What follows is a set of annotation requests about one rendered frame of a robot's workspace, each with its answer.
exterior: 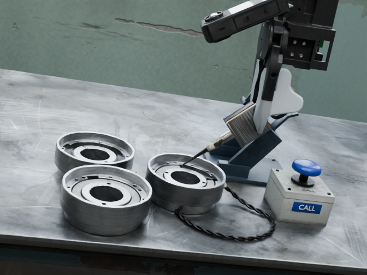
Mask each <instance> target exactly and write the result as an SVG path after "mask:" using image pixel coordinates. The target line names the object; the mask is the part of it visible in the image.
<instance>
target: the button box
mask: <svg viewBox="0 0 367 275"><path fill-rule="evenodd" d="M299 176H300V173H298V172H296V171H289V170H281V169H273V168H271V171H270V175H269V179H268V182H267V186H266V189H265V193H264V197H265V199H266V201H267V203H268V205H269V207H270V208H271V210H272V212H273V214H274V216H275V218H276V220H277V221H280V222H290V223H299V224H310V225H319V226H326V225H327V222H328V219H329V216H330V213H331V210H332V206H333V203H334V200H335V196H334V195H333V193H332V192H331V191H330V190H329V188H328V187H327V186H326V185H325V183H324V182H323V181H322V180H321V178H320V177H319V176H317V177H310V176H309V178H308V181H307V182H304V181H301V180H300V179H299Z"/></svg>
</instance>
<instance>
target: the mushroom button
mask: <svg viewBox="0 0 367 275"><path fill-rule="evenodd" d="M292 168H293V170H295V171H296V172H298V173H300V176H299V179H300V180H301V181H304V182H307V181H308V178H309V176H310V177H317V176H319V175H321V172H322V169H321V167H320V165H318V164H317V163H315V162H313V161H311V160H308V159H296V160H294V161H293V163H292Z"/></svg>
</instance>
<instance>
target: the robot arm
mask: <svg viewBox="0 0 367 275"><path fill-rule="evenodd" d="M338 2H339V0H250V1H248V2H245V3H243V4H240V5H237V6H236V7H233V8H230V9H228V10H226V11H218V12H216V13H213V14H211V15H209V16H207V17H205V18H204V20H201V22H200V27H201V29H202V32H203V34H204V38H205V40H206V41H207V42H208V43H218V42H219V41H223V40H225V39H227V38H229V37H231V35H233V34H235V33H238V32H241V31H243V30H245V29H248V28H250V27H253V26H255V25H258V24H260V23H262V25H261V30H260V33H259V37H258V44H257V54H256V59H255V63H254V70H253V78H252V88H251V98H250V101H252V102H253V103H254V104H255V103H256V108H255V112H254V115H253V121H254V124H255V127H256V130H257V133H259V134H262V133H263V130H264V128H265V125H266V123H267V120H268V117H269V116H272V115H281V114H286V113H295V112H298V111H300V110H301V108H302V107H303V99H302V97H301V96H299V95H298V94H296V93H295V92H294V89H293V88H292V87H291V78H292V76H291V73H290V71H289V70H288V69H286V68H284V67H283V65H282V64H286V65H293V67H295V68H299V69H307V70H310V69H317V70H324V71H327V67H328V63H329V59H330V54H331V51H332V47H333V42H334V38H335V33H336V30H334V29H333V23H334V19H335V14H336V10H337V7H338ZM324 40H325V41H329V42H330V43H329V48H328V52H327V57H326V60H325V62H324V61H322V59H323V54H321V53H319V48H320V47H321V48H322V47H323V43H324Z"/></svg>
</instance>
